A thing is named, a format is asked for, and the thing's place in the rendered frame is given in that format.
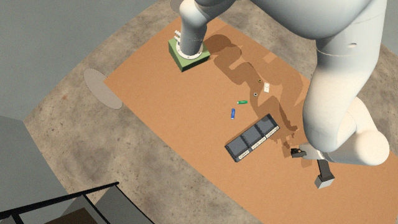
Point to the cream domino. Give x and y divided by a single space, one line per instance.
266 87

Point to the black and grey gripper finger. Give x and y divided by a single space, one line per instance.
296 153

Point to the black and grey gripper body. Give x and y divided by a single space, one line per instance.
312 153

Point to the black rack of labelled bins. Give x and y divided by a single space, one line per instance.
252 138

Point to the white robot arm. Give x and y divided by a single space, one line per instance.
345 61

